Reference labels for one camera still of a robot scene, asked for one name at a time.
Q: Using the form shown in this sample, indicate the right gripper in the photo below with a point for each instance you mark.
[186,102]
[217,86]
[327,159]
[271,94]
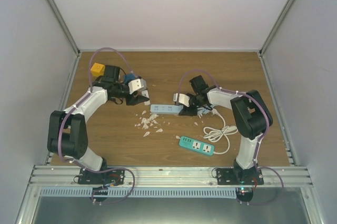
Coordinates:
[187,111]

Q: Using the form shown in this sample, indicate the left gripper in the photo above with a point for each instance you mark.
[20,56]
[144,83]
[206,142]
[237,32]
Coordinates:
[133,100]

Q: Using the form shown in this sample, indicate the light blue power strip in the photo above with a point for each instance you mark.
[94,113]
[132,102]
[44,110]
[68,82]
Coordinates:
[162,109]

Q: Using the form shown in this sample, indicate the blue cube adapter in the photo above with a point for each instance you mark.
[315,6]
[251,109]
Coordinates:
[128,77]

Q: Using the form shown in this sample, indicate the yellow cube socket adapter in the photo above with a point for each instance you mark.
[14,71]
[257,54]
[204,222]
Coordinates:
[97,69]

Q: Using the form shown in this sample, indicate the teal power strip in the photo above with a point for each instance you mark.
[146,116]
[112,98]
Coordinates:
[196,146]

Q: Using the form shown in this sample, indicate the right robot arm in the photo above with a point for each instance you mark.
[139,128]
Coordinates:
[251,115]

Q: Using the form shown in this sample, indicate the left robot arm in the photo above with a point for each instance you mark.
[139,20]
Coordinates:
[67,132]

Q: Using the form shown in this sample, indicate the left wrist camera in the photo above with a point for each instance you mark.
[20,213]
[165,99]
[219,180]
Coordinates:
[137,85]

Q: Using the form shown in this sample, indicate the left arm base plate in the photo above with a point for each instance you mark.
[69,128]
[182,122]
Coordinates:
[111,178]

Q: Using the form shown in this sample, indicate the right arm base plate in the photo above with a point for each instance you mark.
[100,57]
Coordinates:
[237,176]

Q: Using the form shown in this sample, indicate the slotted cable duct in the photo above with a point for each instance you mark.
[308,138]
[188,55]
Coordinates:
[145,192]

